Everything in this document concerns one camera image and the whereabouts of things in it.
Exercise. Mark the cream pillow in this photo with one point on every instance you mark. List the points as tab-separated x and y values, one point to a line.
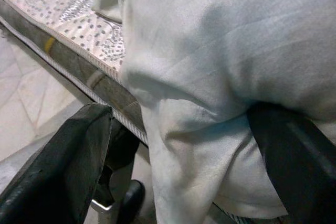
210	37

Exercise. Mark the white quilted mattress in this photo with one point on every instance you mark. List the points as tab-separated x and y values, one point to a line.
52	6

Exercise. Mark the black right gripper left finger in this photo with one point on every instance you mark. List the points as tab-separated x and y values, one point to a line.
52	176

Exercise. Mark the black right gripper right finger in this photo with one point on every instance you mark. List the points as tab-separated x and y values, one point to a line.
302	169

